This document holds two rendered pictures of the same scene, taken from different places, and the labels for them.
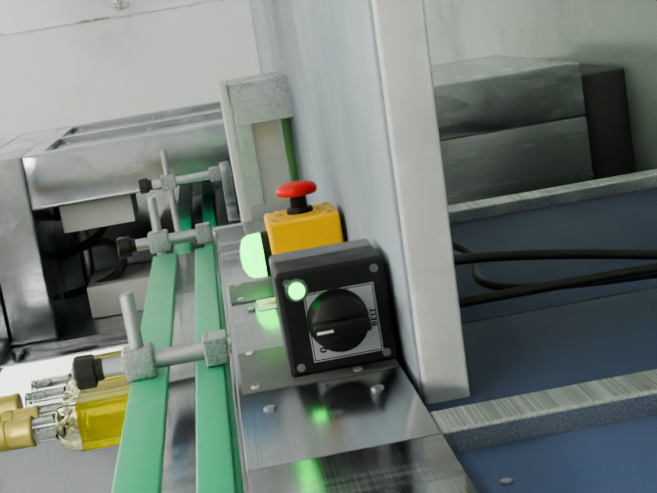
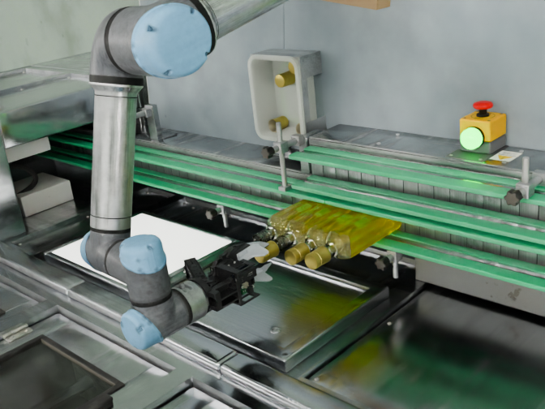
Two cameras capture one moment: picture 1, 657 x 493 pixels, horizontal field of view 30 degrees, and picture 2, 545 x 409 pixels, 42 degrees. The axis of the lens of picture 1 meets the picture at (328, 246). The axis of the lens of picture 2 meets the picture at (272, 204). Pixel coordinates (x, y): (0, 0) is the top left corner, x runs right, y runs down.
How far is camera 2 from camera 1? 1.34 m
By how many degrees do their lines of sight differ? 39
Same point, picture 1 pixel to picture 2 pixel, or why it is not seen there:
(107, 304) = (33, 206)
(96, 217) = (27, 149)
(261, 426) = not seen: outside the picture
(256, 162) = (308, 99)
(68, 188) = (27, 131)
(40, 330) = (15, 228)
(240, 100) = (302, 65)
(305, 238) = (498, 127)
